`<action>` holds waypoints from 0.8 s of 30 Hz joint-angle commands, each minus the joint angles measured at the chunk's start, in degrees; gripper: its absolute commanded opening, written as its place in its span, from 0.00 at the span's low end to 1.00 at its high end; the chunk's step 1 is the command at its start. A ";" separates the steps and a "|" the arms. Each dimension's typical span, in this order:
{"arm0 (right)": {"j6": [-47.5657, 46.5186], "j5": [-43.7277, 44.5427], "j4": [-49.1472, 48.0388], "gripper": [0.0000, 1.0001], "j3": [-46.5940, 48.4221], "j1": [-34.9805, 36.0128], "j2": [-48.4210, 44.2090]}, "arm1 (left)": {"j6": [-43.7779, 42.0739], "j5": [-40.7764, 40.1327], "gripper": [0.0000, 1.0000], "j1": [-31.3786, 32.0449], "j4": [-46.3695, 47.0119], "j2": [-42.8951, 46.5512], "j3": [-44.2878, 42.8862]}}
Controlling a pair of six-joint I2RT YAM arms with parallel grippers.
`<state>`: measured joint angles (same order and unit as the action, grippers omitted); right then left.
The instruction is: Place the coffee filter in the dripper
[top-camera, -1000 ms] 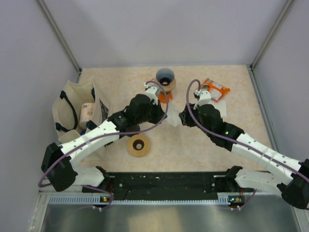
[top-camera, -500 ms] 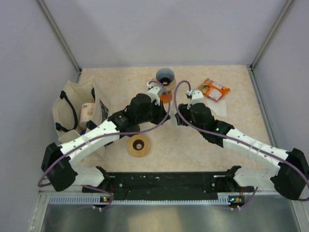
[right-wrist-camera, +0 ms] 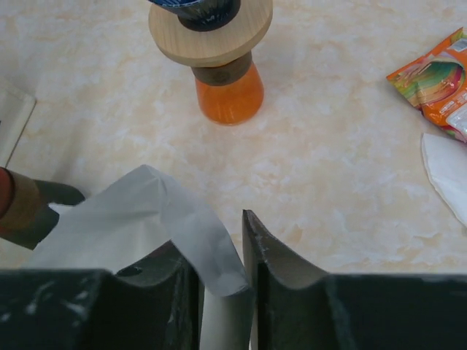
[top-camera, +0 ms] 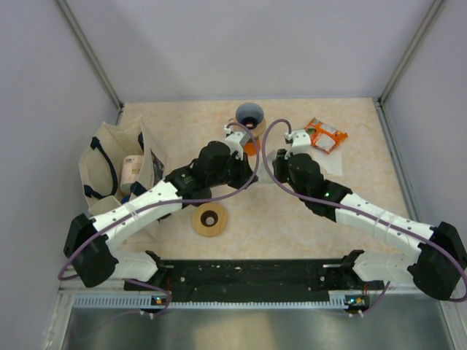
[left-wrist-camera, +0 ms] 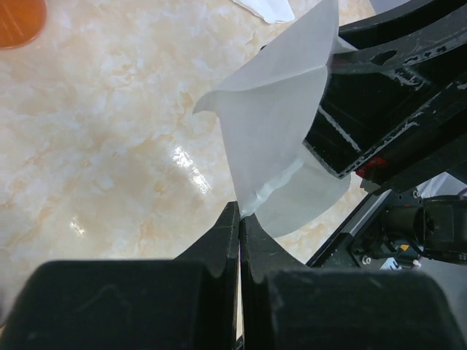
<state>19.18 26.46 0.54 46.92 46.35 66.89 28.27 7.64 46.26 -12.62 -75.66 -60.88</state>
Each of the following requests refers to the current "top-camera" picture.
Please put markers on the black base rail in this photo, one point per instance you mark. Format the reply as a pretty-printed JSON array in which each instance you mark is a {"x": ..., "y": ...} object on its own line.
[{"x": 244, "y": 281}]

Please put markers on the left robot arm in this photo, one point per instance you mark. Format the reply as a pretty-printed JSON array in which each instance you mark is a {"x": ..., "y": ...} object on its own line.
[{"x": 92, "y": 246}]

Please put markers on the blue ribbed glass dripper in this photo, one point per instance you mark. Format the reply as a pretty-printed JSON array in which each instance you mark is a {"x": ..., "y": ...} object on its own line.
[{"x": 250, "y": 115}]

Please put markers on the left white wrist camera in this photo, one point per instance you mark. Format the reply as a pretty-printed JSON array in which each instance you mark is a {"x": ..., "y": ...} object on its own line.
[{"x": 236, "y": 140}]

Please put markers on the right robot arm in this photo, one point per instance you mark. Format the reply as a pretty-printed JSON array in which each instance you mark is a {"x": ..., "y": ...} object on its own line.
[{"x": 432, "y": 257}]

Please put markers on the beige canvas tote bag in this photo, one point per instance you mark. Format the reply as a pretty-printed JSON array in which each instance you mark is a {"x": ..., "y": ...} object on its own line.
[{"x": 101, "y": 162}]

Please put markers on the aluminium frame rail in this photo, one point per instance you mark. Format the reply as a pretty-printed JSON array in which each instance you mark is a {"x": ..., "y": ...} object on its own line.
[{"x": 155, "y": 301}]

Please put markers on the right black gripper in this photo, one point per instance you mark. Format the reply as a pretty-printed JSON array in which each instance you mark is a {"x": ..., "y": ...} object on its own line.
[{"x": 279, "y": 164}]

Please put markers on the orange snack packet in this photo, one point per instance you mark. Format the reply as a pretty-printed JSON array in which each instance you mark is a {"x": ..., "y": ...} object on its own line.
[{"x": 323, "y": 136}]

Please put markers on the dark glass carafe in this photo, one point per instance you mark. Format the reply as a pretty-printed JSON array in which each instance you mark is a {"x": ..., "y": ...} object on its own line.
[{"x": 200, "y": 194}]

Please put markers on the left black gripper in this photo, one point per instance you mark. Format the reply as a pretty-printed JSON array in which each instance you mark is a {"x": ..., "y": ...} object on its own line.
[{"x": 244, "y": 170}]

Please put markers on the orange glass carafe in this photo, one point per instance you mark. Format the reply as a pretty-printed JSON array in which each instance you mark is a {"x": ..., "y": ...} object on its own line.
[{"x": 251, "y": 148}]

